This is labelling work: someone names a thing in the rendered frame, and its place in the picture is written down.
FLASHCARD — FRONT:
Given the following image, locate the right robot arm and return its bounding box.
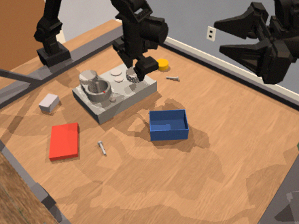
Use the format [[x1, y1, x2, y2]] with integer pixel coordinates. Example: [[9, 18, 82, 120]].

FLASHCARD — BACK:
[[270, 0, 299, 39]]

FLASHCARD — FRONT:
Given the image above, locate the grey toothed gear with yellow arrow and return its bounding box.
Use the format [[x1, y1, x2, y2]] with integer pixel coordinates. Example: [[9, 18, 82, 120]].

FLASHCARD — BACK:
[[126, 66, 141, 83]]

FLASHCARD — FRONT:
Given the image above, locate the red flat rectangular block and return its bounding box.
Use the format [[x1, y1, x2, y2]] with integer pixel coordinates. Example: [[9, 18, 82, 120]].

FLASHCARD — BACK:
[[49, 123, 79, 161]]

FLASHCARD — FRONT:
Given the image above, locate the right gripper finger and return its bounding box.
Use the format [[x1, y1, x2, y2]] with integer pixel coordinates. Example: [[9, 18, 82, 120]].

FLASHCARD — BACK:
[[214, 6, 254, 39], [219, 38, 272, 77]]

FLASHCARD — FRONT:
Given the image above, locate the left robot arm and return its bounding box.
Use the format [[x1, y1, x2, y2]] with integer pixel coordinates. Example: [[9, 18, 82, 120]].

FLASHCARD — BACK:
[[34, 0, 169, 56]]

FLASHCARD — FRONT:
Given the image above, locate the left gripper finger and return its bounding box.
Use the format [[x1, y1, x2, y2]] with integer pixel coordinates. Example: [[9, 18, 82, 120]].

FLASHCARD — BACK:
[[117, 52, 133, 68], [133, 67, 145, 81]]

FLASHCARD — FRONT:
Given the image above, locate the blue open box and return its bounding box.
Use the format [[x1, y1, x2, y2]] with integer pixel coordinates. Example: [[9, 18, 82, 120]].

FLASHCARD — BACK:
[[149, 109, 189, 141]]

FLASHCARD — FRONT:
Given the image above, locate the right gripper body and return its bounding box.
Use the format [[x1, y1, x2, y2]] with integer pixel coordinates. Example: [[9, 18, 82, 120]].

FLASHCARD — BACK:
[[247, 2, 299, 85]]

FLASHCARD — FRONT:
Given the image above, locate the yellow short cylinder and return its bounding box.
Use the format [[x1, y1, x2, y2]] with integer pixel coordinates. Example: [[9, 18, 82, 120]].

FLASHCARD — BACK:
[[157, 59, 169, 71]]

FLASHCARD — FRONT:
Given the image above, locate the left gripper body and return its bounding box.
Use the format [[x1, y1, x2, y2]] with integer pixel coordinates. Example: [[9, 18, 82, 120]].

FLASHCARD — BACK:
[[112, 36, 159, 75]]

